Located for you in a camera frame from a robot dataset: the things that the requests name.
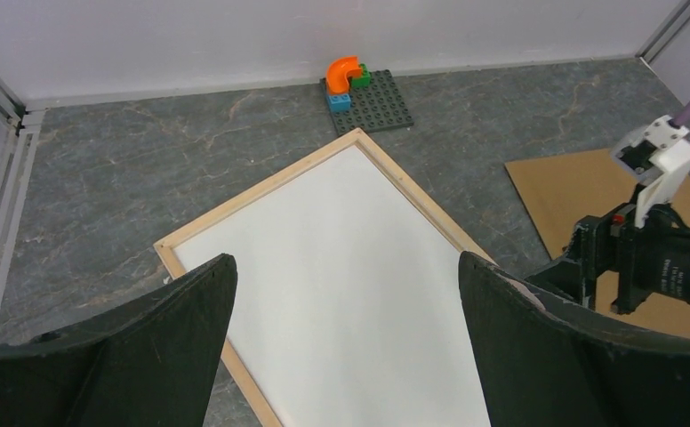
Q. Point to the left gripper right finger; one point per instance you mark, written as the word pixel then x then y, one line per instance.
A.
pixel 545 361

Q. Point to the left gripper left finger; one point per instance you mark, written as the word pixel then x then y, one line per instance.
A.
pixel 149 362

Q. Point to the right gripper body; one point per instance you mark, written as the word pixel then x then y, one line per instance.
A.
pixel 653 259

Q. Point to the printed photo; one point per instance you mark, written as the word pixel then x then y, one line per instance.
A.
pixel 345 283

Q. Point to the wooden picture frame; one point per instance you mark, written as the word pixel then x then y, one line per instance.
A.
pixel 380 171

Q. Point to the brown cardboard backing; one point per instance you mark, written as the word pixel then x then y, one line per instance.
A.
pixel 558 191

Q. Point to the grey lego baseplate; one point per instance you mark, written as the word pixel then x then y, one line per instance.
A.
pixel 376 108

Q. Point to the blue lego brick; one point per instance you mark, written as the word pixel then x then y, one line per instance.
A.
pixel 339 102

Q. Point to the green lego brick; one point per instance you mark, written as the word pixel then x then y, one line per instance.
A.
pixel 361 78

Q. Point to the orange curved lego brick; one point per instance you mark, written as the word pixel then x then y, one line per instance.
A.
pixel 340 73

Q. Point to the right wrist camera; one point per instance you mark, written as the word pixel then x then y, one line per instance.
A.
pixel 658 157

